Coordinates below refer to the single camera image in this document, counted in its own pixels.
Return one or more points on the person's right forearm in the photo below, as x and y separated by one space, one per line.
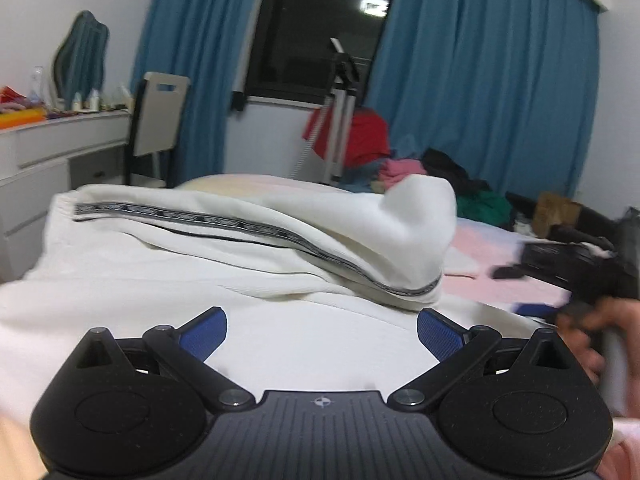
625 440

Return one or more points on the pink cloth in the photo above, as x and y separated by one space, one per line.
400 170

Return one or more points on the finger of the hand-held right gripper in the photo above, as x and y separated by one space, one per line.
507 273
540 311

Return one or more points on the dark window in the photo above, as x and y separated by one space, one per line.
320 15

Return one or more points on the silver tripod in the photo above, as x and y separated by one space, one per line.
341 105

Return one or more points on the clear glass bottle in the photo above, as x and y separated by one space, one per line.
35 87

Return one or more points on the white chair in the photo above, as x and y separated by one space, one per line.
155 120

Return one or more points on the green cloth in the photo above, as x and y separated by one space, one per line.
482 207

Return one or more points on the white pants with black stripe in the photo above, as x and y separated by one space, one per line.
200 270

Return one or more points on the blue curtain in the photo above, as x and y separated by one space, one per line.
490 70
195 45

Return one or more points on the orange box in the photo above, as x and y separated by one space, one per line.
20 119

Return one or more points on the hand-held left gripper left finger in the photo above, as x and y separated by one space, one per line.
206 334

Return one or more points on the person's right hand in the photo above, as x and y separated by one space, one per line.
617 317

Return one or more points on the red cloth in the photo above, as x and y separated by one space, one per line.
367 137

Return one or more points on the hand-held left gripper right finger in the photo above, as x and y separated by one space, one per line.
439 334

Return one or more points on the black clothes pile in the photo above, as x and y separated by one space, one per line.
447 162

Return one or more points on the small white bottle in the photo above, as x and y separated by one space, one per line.
94 100
76 102

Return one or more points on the wavy framed mirror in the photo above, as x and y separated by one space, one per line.
82 55

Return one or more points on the white dresser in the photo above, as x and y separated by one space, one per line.
45 160

